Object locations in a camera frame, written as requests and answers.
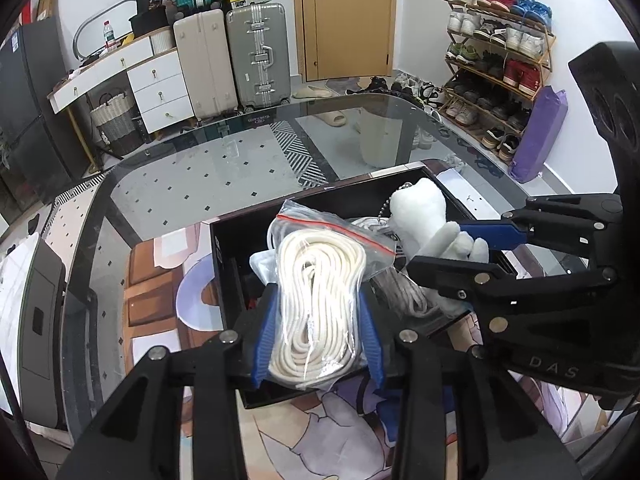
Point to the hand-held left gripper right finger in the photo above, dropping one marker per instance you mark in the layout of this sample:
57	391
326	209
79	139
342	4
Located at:
372	340

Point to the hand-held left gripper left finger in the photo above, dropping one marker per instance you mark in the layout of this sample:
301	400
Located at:
264	330

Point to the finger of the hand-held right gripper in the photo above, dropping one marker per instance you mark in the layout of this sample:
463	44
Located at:
460	277
492	235

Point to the white plush toy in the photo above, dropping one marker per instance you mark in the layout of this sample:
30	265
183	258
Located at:
420	205

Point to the black storage box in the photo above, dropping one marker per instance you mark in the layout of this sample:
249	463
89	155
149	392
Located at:
235	245

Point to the purple bag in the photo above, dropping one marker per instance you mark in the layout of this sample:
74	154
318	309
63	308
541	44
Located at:
540	135

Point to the printed table mat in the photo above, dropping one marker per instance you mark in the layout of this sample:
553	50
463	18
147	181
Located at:
160	270

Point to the white table leg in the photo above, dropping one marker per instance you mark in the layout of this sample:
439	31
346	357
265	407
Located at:
380	135

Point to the loose shoes pile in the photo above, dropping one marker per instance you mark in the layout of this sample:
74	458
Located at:
425	92

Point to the assorted shoes row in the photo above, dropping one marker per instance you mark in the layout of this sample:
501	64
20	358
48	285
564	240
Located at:
520	72

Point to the black white patterned rug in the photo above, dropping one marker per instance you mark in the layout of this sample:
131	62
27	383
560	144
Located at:
295	155

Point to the wooden shoe rack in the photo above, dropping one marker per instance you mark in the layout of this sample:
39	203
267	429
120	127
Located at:
546	60

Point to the beige slipper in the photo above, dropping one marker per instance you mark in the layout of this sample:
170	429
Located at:
312	92
334	118

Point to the white grey side cabinet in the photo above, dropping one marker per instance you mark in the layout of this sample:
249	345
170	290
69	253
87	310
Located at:
42	320

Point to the wicker basket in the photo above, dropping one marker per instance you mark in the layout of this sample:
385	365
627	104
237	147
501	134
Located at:
115	120

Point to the wooden door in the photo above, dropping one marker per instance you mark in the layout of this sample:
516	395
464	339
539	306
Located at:
345	20

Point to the white dresser desk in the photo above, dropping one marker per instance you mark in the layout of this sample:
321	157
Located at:
160	90

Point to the silver suitcase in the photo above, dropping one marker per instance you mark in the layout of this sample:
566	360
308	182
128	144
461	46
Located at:
255	60

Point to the beige suitcase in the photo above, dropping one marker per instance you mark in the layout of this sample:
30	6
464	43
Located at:
205	60

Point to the white ribbed box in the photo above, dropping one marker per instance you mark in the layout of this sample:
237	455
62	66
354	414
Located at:
164	42

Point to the yellow black shoe box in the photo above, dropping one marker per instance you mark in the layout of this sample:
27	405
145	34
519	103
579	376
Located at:
250	0

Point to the clear water bottle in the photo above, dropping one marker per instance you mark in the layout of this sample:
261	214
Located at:
109	37

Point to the dark refrigerator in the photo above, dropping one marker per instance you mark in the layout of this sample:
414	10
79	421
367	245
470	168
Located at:
30	85

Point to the black shopping bag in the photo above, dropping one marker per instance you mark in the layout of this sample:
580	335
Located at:
150	10

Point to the oval desk mirror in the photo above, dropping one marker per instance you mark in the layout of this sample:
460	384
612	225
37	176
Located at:
80	30

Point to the cardboard box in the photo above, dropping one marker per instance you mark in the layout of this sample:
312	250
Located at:
47	2

